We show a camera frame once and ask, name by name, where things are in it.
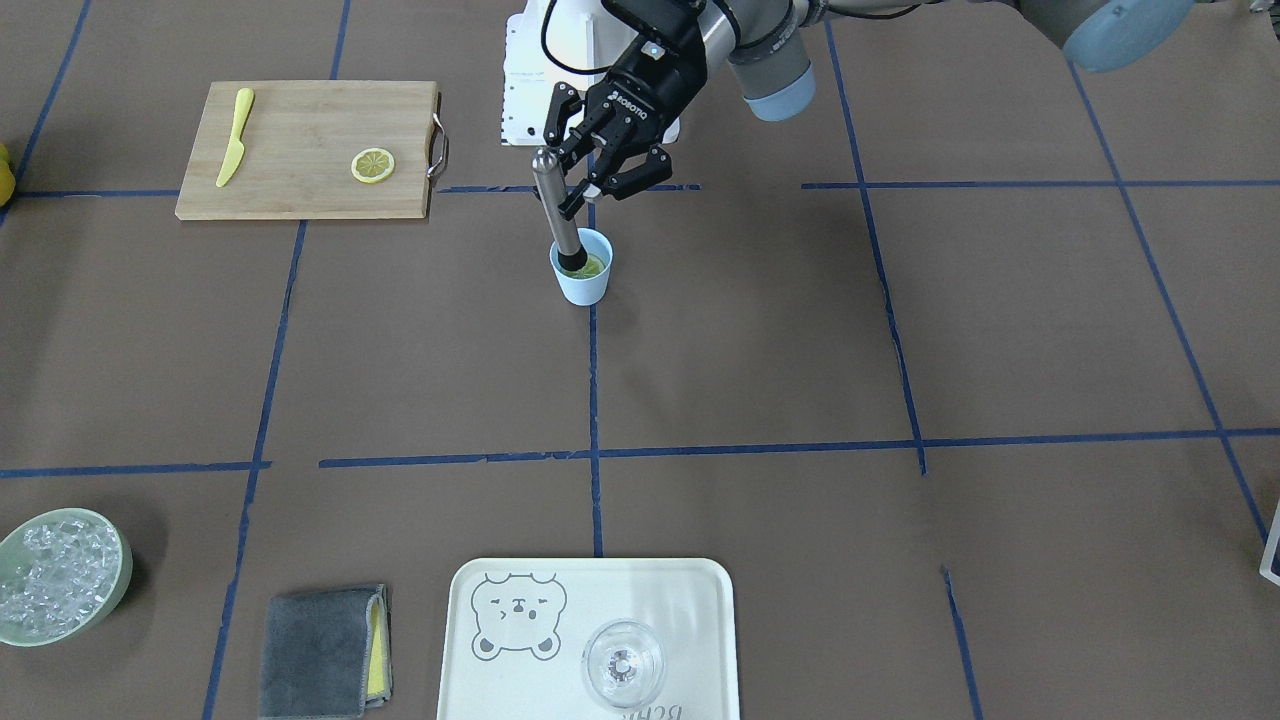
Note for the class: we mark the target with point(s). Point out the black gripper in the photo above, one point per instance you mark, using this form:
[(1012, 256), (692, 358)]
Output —
[(648, 88)]

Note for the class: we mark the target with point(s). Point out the steel muddler black tip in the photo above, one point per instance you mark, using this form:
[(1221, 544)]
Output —
[(552, 192)]

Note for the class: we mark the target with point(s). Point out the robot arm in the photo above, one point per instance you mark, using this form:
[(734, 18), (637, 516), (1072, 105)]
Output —
[(761, 44)]

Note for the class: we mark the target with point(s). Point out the light blue cup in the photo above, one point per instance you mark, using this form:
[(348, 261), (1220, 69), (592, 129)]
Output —
[(585, 286)]

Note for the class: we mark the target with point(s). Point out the yellow lemon near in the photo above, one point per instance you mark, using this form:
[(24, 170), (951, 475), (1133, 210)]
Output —
[(8, 181)]

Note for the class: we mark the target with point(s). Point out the wooden cutting board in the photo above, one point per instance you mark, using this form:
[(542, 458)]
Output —
[(299, 140)]

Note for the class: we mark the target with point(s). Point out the yellow plastic knife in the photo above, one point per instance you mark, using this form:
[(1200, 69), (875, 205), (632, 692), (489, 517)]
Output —
[(234, 152)]

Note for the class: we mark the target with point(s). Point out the cream bear tray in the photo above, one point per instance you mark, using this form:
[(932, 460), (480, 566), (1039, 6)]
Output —
[(516, 629)]

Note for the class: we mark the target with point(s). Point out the wine glass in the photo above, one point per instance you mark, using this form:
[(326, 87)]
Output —
[(624, 665)]

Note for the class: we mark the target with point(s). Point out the grey folded cloth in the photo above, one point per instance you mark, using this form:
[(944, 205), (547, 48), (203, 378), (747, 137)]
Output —
[(326, 654)]

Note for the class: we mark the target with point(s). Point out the green bowl of ice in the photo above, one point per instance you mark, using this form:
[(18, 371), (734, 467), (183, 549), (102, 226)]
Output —
[(63, 572)]

